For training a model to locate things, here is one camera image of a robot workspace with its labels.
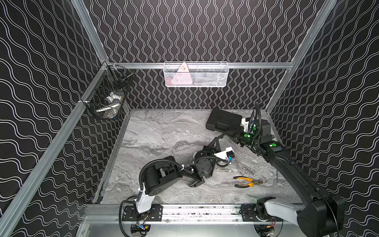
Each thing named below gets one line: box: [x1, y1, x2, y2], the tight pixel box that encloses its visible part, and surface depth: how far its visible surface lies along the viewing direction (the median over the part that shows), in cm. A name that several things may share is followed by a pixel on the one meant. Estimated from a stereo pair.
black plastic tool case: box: [205, 108, 243, 133], surface depth 109 cm
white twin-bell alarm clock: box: [194, 157, 215, 178], surface depth 64 cm
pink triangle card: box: [171, 62, 193, 85], surface depth 92 cm
